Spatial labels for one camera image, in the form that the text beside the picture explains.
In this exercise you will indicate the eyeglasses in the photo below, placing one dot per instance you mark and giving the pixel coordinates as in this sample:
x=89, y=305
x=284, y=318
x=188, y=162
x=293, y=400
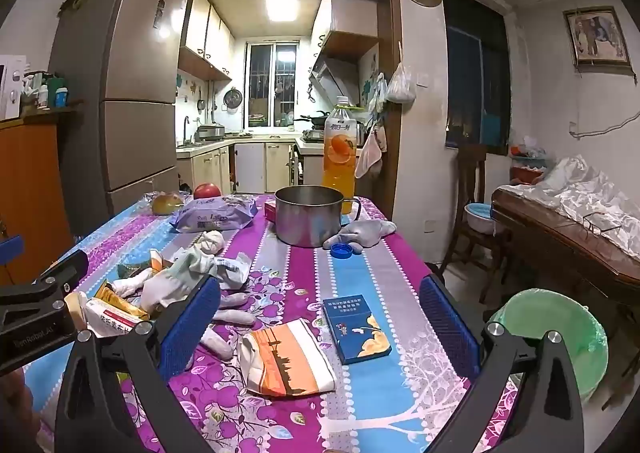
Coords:
x=602, y=224

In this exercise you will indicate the orange white tissue pack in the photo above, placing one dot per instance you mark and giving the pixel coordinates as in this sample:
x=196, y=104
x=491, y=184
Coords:
x=290, y=358

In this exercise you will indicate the purple floral striped tablecloth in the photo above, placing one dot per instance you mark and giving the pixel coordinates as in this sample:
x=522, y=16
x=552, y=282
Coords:
x=400, y=283

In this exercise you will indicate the person's left forearm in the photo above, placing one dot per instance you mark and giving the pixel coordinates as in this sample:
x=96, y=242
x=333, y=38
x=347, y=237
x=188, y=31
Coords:
x=12, y=413

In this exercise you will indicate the white plastic sheet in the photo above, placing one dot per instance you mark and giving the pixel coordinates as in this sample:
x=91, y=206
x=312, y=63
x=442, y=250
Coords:
x=590, y=193

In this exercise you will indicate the blue plastic basin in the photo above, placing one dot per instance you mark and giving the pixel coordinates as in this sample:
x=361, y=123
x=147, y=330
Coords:
x=477, y=218

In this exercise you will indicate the cream base kitchen cabinets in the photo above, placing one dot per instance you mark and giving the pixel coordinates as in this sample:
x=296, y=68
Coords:
x=250, y=165

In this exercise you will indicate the yellow fruit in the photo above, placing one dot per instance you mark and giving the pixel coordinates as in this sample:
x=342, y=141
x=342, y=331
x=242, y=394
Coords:
x=167, y=204

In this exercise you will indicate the small orange white carton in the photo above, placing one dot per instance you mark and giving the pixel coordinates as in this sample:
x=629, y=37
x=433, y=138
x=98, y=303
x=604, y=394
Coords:
x=161, y=262

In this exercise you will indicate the kitchen window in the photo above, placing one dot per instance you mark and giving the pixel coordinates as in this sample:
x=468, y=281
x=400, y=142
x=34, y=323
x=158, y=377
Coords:
x=270, y=83

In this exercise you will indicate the green lined trash bin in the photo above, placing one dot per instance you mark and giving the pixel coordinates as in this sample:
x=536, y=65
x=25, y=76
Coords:
x=550, y=313

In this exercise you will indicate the metal pot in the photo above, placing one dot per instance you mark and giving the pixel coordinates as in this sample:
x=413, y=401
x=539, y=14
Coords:
x=305, y=223

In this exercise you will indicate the blue bottle cap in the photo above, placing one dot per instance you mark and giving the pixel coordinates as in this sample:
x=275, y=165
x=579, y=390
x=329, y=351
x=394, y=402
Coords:
x=342, y=250

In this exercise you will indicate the orange juice bottle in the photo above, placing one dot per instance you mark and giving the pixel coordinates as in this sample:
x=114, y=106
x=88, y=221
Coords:
x=339, y=168

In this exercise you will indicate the dark window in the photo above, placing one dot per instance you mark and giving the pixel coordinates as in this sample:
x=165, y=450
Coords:
x=475, y=73

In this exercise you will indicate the cream wall kitchen cabinets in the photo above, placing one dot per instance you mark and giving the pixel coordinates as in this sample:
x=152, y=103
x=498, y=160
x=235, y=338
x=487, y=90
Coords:
x=205, y=38

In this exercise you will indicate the crumpled white tissue ball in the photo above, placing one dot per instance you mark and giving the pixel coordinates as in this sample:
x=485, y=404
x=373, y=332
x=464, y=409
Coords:
x=209, y=242

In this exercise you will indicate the dark wooden table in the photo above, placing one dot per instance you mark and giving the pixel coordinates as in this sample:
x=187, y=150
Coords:
x=540, y=233

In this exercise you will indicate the red plastic basin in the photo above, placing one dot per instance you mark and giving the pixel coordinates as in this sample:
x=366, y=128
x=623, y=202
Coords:
x=525, y=175

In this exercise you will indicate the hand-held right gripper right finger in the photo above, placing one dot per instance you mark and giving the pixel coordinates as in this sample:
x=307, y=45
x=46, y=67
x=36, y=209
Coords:
x=447, y=328

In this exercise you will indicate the framed wall picture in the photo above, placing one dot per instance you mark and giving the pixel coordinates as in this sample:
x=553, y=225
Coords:
x=596, y=37

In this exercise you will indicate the blue cigarette box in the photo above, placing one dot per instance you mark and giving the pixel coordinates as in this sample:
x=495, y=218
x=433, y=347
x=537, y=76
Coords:
x=355, y=328

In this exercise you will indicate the purple wet wipes pack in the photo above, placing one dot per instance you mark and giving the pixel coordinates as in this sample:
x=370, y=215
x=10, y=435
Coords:
x=215, y=218

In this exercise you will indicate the hanging teal plastic bag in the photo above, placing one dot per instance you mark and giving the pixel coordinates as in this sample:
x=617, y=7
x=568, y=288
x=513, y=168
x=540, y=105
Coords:
x=378, y=93

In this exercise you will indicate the orange wooden cabinet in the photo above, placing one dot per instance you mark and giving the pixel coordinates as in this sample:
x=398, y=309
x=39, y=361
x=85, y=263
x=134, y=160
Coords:
x=30, y=183

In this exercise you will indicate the red apple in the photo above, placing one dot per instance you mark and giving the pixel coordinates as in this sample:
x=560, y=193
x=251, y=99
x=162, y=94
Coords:
x=207, y=191

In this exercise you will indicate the grey glove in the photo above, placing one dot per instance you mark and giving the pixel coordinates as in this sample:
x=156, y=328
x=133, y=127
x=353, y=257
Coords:
x=365, y=230

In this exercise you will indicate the white glove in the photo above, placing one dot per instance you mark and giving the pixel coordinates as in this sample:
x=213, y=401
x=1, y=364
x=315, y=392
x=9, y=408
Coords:
x=131, y=283
x=175, y=278

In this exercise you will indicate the hanging clear plastic bag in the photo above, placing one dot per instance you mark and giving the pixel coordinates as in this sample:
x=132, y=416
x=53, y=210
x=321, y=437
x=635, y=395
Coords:
x=401, y=88

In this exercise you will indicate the wooden chair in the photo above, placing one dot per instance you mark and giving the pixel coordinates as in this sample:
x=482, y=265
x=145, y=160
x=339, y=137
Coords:
x=470, y=173

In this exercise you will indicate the metal range hood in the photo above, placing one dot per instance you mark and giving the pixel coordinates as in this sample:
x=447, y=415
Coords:
x=332, y=78

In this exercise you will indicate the square ceiling light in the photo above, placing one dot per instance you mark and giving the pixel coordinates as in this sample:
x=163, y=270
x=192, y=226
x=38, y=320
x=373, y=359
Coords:
x=282, y=9

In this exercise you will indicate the white plastic wrapper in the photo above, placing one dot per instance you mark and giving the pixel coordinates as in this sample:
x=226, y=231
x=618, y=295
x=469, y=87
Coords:
x=232, y=270

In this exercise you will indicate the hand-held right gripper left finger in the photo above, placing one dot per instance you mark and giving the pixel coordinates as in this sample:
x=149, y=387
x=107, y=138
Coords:
x=190, y=328

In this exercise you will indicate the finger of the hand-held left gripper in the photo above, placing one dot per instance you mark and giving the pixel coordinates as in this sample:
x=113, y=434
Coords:
x=55, y=275
x=11, y=255

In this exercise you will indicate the hanging pink cloth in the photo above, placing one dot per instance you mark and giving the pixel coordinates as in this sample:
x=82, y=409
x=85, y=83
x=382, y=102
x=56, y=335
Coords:
x=371, y=153

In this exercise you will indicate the black wok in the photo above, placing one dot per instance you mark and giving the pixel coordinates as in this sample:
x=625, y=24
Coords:
x=315, y=120

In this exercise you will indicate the green snack wrapper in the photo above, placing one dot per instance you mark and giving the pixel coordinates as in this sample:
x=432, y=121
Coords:
x=132, y=269

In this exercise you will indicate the small white blue jar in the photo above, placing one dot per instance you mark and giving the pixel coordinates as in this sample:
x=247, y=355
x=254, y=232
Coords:
x=61, y=98

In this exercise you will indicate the white microwave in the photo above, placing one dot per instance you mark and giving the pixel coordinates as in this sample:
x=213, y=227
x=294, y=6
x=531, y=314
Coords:
x=10, y=88

